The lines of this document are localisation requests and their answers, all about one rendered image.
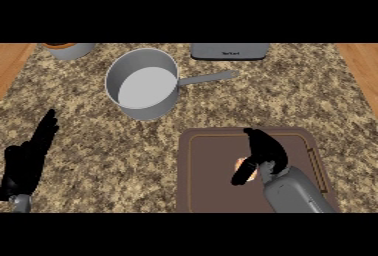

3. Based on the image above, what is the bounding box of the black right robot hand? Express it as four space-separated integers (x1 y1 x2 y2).
231 127 291 187

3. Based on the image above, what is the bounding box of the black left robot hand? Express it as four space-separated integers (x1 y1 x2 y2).
0 108 61 202

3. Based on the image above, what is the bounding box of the orange frosted cupcake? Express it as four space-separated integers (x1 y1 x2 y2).
234 157 260 183

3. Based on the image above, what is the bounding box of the brown tray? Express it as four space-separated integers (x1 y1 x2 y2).
175 127 342 214

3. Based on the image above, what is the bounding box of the grey cup with orange rim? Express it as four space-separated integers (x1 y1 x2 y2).
40 43 98 61

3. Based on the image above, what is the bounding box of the grey metal pot with handle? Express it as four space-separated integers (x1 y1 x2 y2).
104 47 241 121

